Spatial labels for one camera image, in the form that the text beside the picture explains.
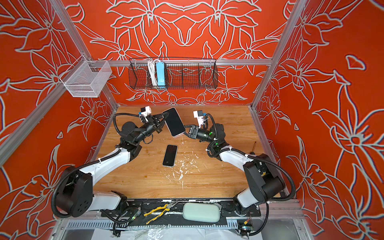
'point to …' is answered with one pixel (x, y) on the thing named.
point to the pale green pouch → (204, 212)
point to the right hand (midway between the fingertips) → (177, 130)
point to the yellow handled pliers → (166, 207)
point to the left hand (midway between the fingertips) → (168, 114)
